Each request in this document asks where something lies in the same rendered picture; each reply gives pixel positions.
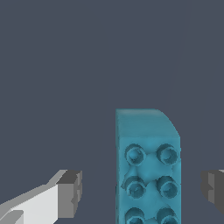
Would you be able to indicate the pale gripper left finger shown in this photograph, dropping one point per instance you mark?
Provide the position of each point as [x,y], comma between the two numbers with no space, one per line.
[43,201]

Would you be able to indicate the teal studded building brick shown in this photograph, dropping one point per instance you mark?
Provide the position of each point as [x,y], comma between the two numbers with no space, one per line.
[148,163]

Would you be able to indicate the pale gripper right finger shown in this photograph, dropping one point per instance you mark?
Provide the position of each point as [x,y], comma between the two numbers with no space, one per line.
[214,186]

